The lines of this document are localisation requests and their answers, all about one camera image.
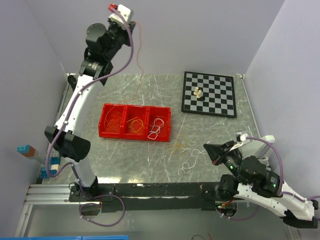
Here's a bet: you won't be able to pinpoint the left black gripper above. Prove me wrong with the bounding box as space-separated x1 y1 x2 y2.
103 16 135 61

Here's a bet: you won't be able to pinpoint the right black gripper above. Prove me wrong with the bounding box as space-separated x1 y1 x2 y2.
202 139 247 185

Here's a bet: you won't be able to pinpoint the yellow wire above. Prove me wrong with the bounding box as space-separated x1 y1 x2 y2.
126 116 146 136
166 134 190 158

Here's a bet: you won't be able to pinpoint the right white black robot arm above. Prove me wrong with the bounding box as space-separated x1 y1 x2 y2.
203 141 319 229

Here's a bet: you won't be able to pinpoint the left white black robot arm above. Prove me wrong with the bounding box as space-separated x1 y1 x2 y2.
44 21 136 201

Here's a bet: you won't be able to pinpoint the white grey stand device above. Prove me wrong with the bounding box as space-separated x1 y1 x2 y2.
241 140 274 168

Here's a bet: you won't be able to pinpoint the cream chess piece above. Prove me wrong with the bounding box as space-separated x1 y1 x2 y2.
196 90 202 99
193 87 199 95

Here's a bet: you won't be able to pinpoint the black grey chessboard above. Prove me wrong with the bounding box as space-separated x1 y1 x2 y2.
181 71 237 118

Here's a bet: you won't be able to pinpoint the black microphone orange end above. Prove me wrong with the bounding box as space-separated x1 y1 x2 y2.
67 75 77 91

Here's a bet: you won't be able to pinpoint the red three-compartment tray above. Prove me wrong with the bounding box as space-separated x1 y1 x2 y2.
98 103 171 142

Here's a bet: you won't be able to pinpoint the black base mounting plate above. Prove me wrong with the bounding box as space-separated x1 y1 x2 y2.
69 182 236 213

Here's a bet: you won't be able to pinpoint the blue plastic bin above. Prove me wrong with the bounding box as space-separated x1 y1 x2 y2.
0 235 129 240

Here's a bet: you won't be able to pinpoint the blue white toy blocks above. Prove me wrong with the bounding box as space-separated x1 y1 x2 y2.
39 156 61 179

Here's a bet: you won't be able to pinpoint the blue brown toy block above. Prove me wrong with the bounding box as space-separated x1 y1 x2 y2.
16 145 36 159

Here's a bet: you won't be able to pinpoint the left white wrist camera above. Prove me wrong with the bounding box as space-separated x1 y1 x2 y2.
108 3 134 27

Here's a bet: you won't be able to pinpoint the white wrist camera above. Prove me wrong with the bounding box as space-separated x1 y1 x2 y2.
108 3 134 27
230 132 250 151

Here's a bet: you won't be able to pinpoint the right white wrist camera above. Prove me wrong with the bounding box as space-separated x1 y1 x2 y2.
230 132 250 151

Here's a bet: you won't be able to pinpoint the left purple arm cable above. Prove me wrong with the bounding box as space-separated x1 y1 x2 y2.
45 7 135 179

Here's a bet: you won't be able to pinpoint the aluminium rail frame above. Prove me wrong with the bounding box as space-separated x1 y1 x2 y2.
24 181 291 206

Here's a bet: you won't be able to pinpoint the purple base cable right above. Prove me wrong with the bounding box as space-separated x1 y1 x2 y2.
216 203 262 222

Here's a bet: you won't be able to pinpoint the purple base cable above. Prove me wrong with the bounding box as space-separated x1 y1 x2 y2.
78 193 126 228
216 203 262 222

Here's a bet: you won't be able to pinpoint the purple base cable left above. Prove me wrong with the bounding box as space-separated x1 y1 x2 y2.
78 193 126 228

